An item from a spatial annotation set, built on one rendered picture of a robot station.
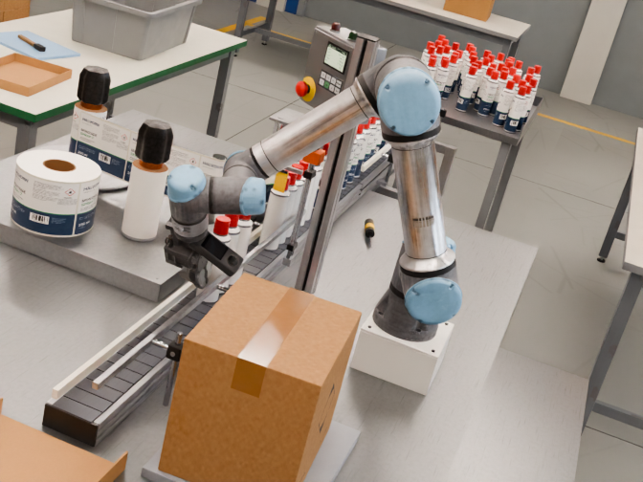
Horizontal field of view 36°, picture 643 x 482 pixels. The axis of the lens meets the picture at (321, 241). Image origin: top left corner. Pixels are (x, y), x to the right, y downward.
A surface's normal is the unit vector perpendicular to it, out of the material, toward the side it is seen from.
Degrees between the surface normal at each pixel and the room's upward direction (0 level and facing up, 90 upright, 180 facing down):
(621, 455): 0
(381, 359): 90
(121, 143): 90
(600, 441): 0
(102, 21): 95
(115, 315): 0
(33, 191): 90
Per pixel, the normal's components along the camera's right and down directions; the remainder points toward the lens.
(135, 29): -0.27, 0.41
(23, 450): 0.23, -0.89
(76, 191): 0.63, 0.44
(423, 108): 0.00, 0.29
